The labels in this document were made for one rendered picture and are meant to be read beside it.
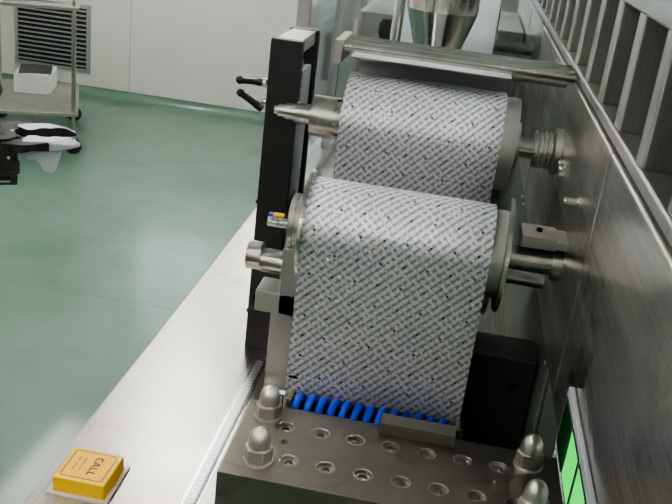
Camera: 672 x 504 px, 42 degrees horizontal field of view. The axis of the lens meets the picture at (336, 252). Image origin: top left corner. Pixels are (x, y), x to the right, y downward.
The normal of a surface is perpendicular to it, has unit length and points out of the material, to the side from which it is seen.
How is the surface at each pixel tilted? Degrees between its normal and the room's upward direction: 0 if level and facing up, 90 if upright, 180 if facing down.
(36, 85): 90
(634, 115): 90
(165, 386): 0
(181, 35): 90
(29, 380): 0
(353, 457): 0
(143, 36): 90
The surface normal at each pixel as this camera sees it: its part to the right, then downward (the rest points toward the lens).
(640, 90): -0.15, 0.35
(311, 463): 0.11, -0.92
